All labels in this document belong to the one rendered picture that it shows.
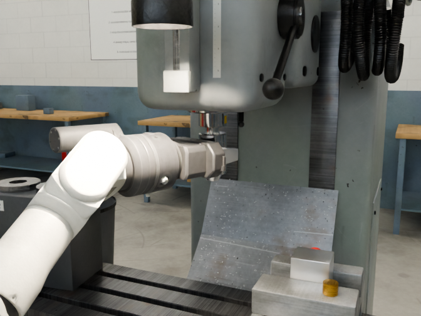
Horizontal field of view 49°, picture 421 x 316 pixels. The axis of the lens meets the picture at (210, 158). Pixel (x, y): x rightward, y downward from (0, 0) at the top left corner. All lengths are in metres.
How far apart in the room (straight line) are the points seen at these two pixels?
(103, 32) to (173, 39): 5.45
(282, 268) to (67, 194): 0.41
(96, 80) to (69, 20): 0.85
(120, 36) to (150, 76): 5.24
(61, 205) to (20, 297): 0.11
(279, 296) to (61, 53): 5.97
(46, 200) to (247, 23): 0.35
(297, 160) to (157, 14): 0.67
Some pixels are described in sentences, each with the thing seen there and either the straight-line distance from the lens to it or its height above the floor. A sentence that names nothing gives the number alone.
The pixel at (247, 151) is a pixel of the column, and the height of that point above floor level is 1.18.
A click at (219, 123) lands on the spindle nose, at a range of 0.74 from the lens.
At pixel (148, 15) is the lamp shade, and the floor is 1.43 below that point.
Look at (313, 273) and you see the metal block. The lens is 0.75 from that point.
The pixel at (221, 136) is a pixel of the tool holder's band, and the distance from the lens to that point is 0.75.
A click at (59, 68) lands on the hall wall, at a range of 6.53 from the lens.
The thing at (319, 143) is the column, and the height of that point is 1.21.
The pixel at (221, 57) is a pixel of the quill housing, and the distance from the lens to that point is 0.66.
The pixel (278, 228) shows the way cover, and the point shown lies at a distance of 1.11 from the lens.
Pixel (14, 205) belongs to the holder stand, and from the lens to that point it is 1.00.
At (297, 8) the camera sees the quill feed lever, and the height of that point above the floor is 1.46.
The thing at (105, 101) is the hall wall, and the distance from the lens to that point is 6.07.
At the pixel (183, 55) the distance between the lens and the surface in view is 0.64.
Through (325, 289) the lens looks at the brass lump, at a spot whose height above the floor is 1.06.
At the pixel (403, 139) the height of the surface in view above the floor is 0.83.
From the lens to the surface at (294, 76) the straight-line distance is 0.82.
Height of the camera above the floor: 1.37
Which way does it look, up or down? 10 degrees down
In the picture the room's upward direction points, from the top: straight up
